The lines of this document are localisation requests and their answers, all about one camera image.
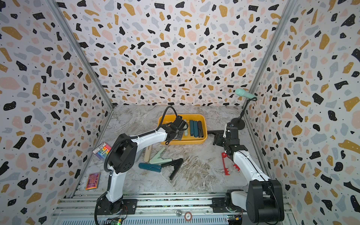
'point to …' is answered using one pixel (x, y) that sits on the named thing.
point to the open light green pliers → (155, 160)
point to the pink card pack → (93, 181)
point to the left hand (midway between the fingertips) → (181, 131)
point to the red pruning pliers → (224, 155)
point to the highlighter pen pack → (102, 151)
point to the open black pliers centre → (177, 163)
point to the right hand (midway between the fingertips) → (222, 136)
